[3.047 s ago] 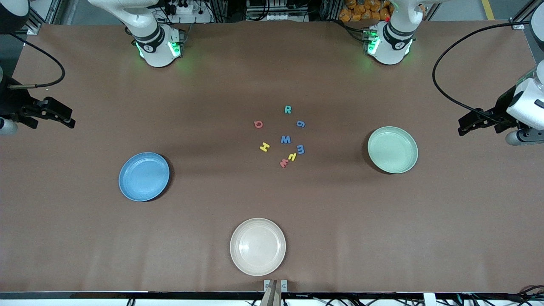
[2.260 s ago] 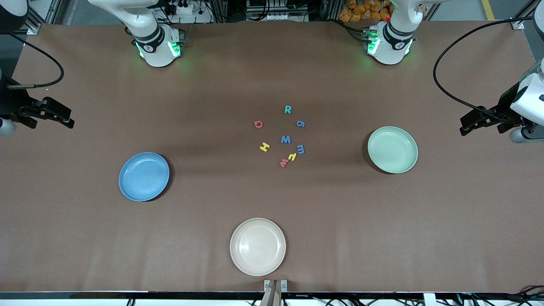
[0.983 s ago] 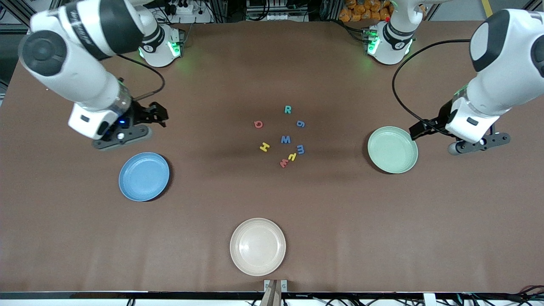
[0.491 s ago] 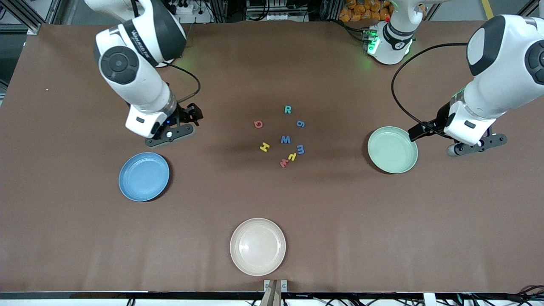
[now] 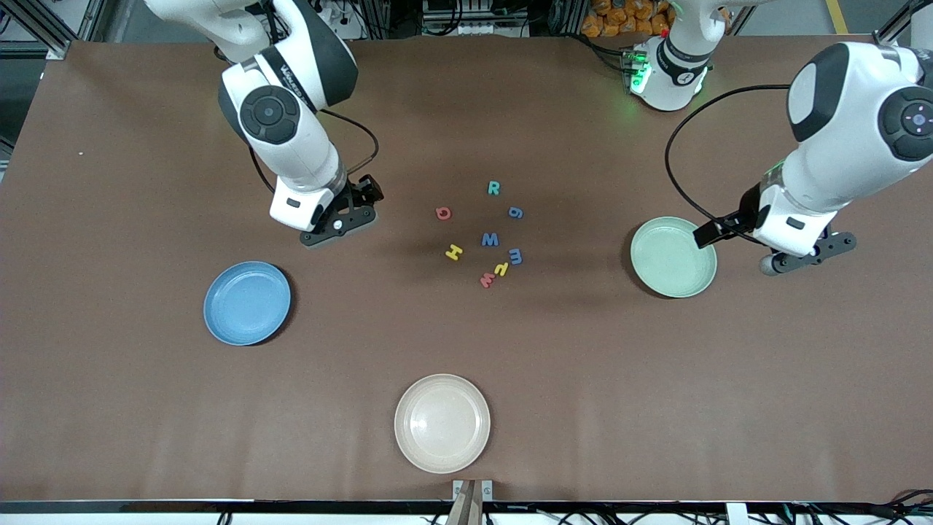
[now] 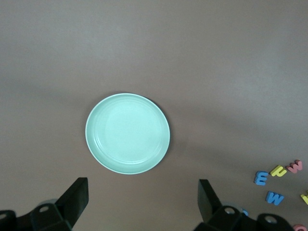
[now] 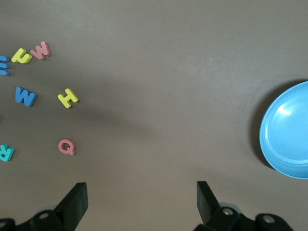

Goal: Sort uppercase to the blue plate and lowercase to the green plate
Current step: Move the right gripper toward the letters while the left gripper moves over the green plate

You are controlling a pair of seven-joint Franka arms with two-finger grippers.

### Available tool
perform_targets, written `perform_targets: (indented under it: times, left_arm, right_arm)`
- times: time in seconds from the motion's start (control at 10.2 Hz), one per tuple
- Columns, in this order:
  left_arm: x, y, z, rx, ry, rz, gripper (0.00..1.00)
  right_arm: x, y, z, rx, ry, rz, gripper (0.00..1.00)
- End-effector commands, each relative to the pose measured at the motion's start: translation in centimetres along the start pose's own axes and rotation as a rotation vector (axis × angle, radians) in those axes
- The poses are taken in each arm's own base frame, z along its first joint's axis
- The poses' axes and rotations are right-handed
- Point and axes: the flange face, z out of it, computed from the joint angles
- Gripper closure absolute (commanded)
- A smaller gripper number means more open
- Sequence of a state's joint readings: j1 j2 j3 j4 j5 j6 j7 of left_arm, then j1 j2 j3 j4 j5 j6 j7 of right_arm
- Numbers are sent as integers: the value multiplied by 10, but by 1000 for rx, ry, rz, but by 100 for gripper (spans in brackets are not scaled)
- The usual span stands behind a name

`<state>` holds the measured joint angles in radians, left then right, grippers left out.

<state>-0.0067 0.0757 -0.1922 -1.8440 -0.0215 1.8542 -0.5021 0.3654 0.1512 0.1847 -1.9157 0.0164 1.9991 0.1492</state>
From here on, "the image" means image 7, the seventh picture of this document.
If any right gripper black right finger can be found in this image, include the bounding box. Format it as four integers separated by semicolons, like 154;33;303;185
194;180;256;231

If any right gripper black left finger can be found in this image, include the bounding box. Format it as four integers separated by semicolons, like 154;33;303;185
16;182;89;231

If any pink letter Q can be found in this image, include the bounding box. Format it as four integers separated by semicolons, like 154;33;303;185
57;138;76;156

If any yellow uppercase letter H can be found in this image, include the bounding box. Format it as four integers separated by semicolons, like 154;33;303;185
57;88;79;109

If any blue uppercase letter M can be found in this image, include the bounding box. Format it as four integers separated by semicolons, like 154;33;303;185
14;86;38;107

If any yellow lowercase letter h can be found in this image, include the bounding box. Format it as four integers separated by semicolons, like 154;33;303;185
11;48;33;64

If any blue plate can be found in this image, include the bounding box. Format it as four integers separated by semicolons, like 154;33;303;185
259;80;308;180

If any blue lowercase letter m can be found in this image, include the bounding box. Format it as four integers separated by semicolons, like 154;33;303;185
0;55;12;77

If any pink lowercase letter w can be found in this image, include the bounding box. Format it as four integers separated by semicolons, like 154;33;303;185
30;40;52;61

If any teal letter R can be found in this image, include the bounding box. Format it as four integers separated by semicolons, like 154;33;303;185
0;143;15;162

